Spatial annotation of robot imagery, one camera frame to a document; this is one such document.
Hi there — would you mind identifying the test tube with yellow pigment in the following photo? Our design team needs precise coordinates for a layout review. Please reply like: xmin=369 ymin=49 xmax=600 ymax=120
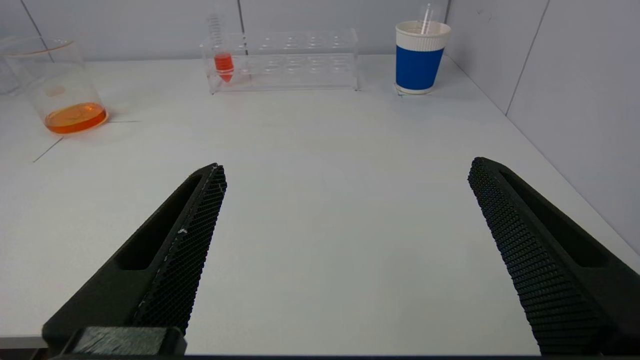
xmin=420 ymin=2 xmax=434 ymax=36

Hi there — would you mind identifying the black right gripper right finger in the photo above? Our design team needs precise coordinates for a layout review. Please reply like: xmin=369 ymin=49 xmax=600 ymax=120
xmin=467 ymin=156 xmax=640 ymax=356

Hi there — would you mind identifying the blue paper cup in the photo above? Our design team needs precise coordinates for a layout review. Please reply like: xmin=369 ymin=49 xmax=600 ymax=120
xmin=395 ymin=20 xmax=452 ymax=96

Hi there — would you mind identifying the test tube with red pigment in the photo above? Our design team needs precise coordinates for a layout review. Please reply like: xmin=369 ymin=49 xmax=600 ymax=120
xmin=207 ymin=15 xmax=236 ymax=84

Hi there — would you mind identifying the clear acrylic test tube rack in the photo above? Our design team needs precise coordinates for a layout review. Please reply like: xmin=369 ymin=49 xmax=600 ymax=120
xmin=200 ymin=28 xmax=360 ymax=95

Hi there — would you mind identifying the clear glass beaker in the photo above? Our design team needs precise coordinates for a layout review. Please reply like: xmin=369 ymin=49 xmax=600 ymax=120
xmin=0 ymin=37 xmax=109 ymax=136

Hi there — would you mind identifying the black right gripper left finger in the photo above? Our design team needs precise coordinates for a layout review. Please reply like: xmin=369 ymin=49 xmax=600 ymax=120
xmin=42 ymin=162 xmax=228 ymax=357

